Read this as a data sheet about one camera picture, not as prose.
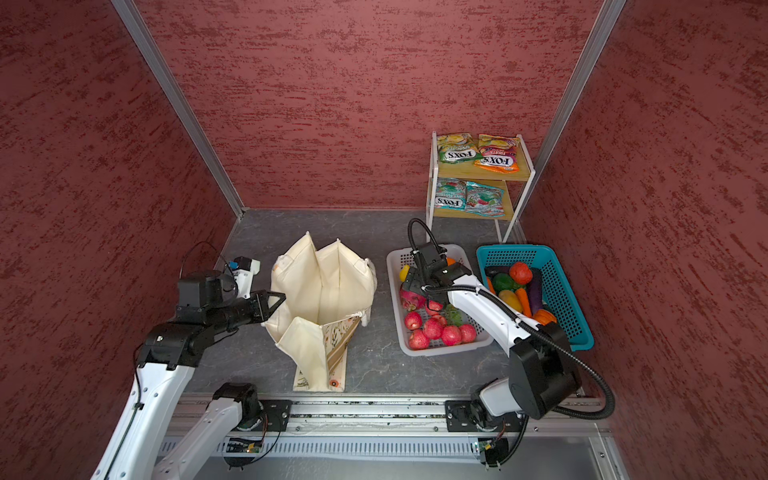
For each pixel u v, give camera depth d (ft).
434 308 2.94
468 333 2.72
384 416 2.49
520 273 3.07
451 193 3.31
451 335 2.60
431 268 2.15
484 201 3.21
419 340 2.66
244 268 2.04
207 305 1.70
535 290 3.11
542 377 1.37
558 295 2.97
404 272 3.14
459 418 2.42
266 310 2.03
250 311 1.99
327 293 3.13
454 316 2.85
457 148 2.95
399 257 3.18
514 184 3.77
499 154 2.87
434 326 2.60
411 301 2.86
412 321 2.80
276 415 2.40
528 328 1.45
